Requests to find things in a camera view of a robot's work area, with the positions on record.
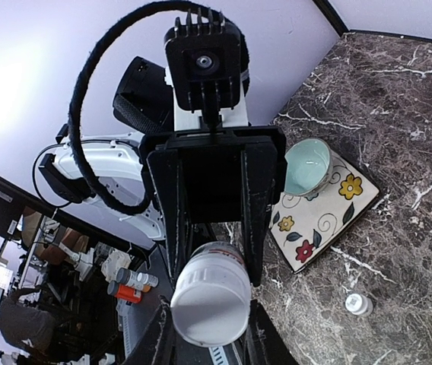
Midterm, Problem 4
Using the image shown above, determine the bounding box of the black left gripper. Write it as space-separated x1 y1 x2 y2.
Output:
139 126 287 287

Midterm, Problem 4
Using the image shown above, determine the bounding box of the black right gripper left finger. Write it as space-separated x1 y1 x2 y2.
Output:
122 295 176 365

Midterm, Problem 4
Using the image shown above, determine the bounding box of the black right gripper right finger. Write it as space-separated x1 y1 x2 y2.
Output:
244 300 298 365

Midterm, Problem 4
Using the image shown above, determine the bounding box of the white pill bottle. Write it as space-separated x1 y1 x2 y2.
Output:
170 241 251 348
345 293 373 316

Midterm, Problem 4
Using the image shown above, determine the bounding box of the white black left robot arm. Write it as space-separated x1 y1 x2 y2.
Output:
35 57 287 286

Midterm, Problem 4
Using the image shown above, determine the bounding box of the orange bottle background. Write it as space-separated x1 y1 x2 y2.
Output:
107 281 142 303

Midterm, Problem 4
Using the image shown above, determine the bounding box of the grey capped bottle background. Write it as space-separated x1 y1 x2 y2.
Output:
116 268 159 293

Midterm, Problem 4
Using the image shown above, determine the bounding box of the plain celadon green bowl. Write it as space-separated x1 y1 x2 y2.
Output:
284 138 332 197

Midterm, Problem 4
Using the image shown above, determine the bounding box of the square floral plate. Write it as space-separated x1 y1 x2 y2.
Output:
269 153 380 274

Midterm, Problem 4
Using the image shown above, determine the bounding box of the seated person in background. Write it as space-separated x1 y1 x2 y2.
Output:
0 287 56 353

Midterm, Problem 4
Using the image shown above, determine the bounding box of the white slotted cable duct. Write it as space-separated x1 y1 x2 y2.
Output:
116 300 138 357

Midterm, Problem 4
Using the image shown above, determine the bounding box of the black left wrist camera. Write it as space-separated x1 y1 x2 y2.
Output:
165 5 247 112

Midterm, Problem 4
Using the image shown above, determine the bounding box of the black braided cable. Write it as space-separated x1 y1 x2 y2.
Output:
66 0 217 217

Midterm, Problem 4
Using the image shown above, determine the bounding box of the black frame post left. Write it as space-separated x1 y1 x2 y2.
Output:
313 0 349 37

